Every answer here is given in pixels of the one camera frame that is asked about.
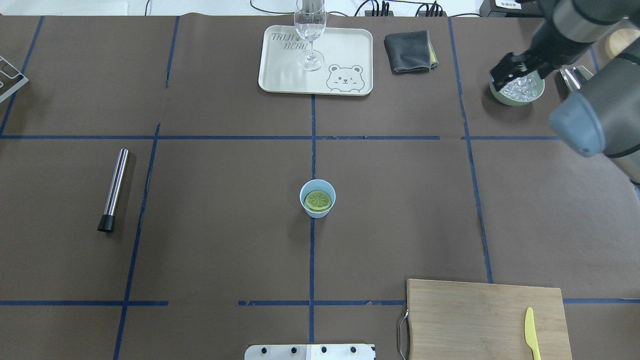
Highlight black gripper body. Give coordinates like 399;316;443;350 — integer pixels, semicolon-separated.
505;38;563;80

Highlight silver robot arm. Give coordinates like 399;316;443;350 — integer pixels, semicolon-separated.
490;0;640;185

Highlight wooden cup tree stand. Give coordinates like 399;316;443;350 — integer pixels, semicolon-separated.
603;27;640;62

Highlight light blue cup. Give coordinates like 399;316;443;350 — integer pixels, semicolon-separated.
299;178;337;219

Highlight green bowl of ice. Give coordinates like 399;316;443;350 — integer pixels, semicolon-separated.
489;70;546;107

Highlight steel ice scoop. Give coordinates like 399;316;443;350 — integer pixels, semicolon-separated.
558;65;594;93

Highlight grey folded cloth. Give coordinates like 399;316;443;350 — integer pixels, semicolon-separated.
383;30;439;75

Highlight cream bear tray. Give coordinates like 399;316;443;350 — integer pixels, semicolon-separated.
258;25;374;96

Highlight clear wine glass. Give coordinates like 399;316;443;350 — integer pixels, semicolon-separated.
294;0;327;72

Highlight wooden cutting board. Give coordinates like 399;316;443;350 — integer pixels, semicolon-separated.
397;278;573;360

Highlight yellow plastic knife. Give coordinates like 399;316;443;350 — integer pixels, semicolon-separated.
523;307;541;360

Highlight steel muddler black tip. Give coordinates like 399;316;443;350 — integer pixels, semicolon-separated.
97;148;130;233

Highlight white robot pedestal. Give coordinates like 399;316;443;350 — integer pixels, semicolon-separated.
244;343;377;360

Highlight white wire cup rack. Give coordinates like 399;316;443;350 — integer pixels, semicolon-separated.
0;56;29;103

